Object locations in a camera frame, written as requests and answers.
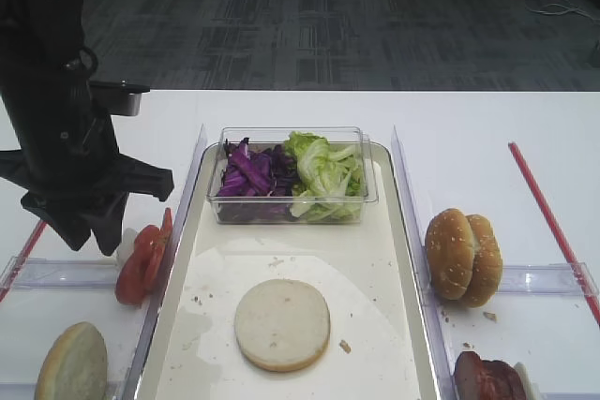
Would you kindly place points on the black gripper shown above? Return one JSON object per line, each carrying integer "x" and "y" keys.
{"x": 80, "y": 186}

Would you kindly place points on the bun half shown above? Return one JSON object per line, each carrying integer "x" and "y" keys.
{"x": 282, "y": 325}
{"x": 76, "y": 366}

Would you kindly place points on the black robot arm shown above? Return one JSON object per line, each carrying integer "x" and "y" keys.
{"x": 46, "y": 68}

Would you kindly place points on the rear tomato slice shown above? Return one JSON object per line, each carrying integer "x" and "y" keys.
{"x": 157, "y": 250}

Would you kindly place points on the tomato slice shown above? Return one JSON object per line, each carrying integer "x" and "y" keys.
{"x": 129, "y": 289}
{"x": 157, "y": 250}

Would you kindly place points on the front tomato slice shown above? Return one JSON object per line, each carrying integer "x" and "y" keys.
{"x": 129, "y": 289}

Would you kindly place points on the green lettuce leaves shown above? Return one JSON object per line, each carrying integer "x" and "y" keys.
{"x": 331, "y": 178}

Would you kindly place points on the red meat patty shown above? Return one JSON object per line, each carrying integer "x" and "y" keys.
{"x": 478, "y": 379}

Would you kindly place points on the shredded purple cabbage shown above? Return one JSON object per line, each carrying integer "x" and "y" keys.
{"x": 251, "y": 174}

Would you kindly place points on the left clear cross divider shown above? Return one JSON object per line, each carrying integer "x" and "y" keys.
{"x": 59, "y": 274}

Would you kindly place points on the clear cross divider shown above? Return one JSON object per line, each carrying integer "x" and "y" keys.
{"x": 59, "y": 274}
{"x": 560, "y": 279}

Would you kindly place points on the left red tape strip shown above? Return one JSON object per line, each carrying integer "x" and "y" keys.
{"x": 33, "y": 241}

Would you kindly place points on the red tape strip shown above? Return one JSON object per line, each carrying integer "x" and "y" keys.
{"x": 33, "y": 241}
{"x": 553, "y": 226}

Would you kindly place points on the white serving tray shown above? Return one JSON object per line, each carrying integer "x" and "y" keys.
{"x": 377, "y": 347}

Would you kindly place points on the clear plastic salad container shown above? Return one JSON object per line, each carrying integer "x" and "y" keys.
{"x": 261, "y": 138}

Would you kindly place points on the front sesame bun top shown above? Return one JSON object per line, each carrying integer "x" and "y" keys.
{"x": 449, "y": 244}

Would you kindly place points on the sesame bun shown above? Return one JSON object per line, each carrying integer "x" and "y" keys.
{"x": 449, "y": 244}
{"x": 487, "y": 268}

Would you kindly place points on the rear sesame bun top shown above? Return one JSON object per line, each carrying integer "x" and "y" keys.
{"x": 487, "y": 268}

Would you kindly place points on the right clear acrylic divider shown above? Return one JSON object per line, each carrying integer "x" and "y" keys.
{"x": 433, "y": 325}

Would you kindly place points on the right red tape strip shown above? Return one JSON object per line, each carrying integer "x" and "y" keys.
{"x": 553, "y": 226}

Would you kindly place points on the white plastic patty holder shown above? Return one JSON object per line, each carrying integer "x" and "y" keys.
{"x": 530, "y": 388}

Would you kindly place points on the right clear cross divider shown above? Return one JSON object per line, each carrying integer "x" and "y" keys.
{"x": 560, "y": 279}

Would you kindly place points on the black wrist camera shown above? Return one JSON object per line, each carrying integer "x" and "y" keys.
{"x": 118, "y": 98}

